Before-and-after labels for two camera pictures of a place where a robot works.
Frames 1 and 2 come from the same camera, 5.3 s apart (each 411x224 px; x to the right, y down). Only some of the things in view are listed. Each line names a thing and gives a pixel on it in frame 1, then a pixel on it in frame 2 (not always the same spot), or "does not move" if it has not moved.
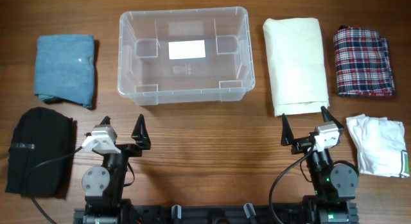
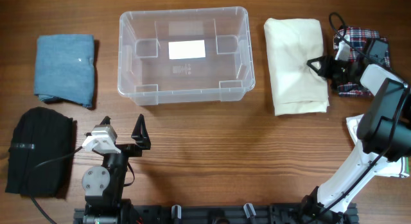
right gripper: [300, 144] to [325, 70]
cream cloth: [297, 66] does not move
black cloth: [42, 135] does not move
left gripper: [141, 138] does not move
